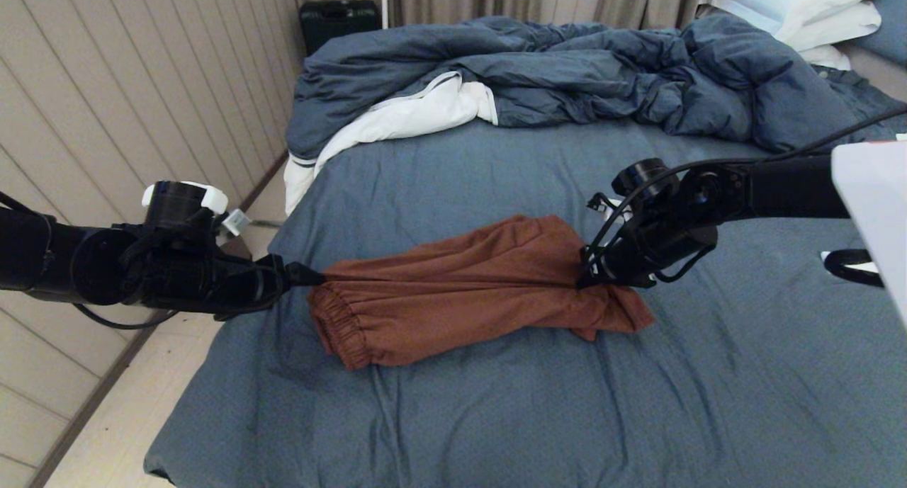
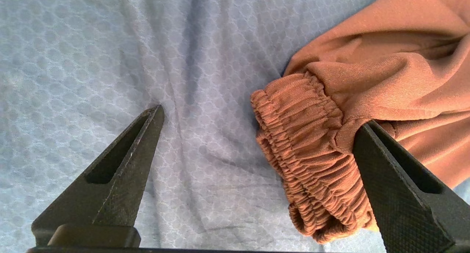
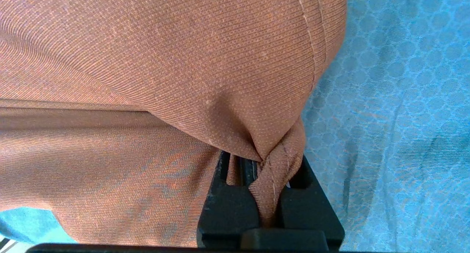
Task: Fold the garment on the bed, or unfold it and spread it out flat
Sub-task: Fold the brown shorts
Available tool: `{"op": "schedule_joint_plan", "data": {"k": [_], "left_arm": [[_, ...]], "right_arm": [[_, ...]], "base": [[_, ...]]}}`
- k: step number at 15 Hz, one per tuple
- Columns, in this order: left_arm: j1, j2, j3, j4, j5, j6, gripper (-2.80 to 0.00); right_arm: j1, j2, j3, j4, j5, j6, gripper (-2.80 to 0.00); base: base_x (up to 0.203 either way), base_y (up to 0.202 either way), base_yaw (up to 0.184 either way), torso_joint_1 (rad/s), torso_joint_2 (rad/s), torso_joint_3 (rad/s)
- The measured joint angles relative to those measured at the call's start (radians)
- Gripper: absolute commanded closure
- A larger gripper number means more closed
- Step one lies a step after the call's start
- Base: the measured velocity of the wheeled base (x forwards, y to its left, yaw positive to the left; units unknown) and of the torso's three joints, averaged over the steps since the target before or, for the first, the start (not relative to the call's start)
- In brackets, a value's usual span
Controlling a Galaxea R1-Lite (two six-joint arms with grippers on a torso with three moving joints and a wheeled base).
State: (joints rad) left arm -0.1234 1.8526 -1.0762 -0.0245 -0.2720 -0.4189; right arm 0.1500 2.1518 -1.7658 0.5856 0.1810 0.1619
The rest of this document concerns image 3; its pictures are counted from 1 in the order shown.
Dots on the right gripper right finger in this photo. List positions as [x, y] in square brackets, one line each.
[312, 212]

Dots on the blue bed sheet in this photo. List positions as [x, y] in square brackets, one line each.
[396, 117]

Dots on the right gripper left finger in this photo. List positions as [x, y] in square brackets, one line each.
[227, 209]

